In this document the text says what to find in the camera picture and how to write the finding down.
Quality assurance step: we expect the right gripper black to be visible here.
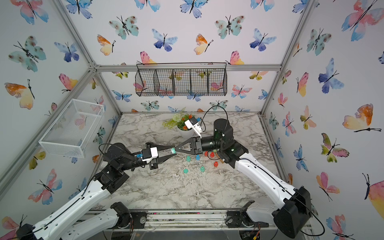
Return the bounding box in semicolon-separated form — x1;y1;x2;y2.
176;138;227;159

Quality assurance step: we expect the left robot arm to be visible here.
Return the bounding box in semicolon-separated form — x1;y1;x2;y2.
15;143;176;240

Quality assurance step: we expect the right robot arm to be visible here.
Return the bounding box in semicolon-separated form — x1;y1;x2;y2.
176;118;315;239

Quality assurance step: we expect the white pot with flowers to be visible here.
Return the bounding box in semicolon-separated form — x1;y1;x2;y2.
162;106;195;139

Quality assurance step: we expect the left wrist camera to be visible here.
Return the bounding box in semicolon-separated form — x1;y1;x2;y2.
136;147;159;164

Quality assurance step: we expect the black wire wall basket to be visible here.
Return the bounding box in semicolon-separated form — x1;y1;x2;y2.
134;62;228;97

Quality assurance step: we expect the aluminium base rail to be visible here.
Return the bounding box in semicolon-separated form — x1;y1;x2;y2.
86;209;313;232

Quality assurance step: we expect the white mesh wall basket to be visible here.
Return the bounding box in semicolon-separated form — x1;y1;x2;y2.
39;99;105;158

